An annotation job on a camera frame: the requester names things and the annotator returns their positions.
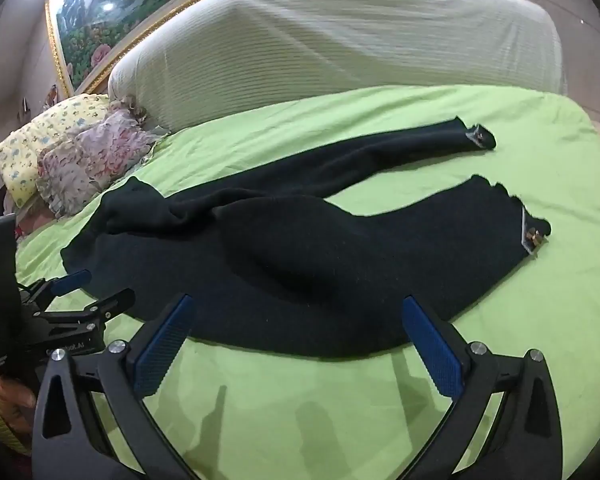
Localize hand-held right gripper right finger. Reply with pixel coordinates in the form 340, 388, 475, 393
401, 296, 564, 480

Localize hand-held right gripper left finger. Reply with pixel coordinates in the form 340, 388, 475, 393
31, 294, 201, 480

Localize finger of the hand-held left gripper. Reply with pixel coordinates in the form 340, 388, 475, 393
44, 288, 137, 329
19, 269, 93, 307

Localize black pants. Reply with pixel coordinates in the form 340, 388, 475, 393
60, 116, 552, 359

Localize person's left hand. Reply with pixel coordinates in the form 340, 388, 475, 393
0, 376, 37, 442

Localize pink cloth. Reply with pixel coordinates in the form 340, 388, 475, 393
14, 199, 57, 238

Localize floral ruffled pillow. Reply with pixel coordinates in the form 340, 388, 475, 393
36, 101, 171, 219

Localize yellow printed pillow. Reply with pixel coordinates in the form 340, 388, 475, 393
0, 93, 112, 206

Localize green bed sheet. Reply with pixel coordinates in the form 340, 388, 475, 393
15, 84, 600, 480

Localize gold framed landscape painting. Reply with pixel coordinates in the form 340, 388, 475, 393
45, 0, 477, 98

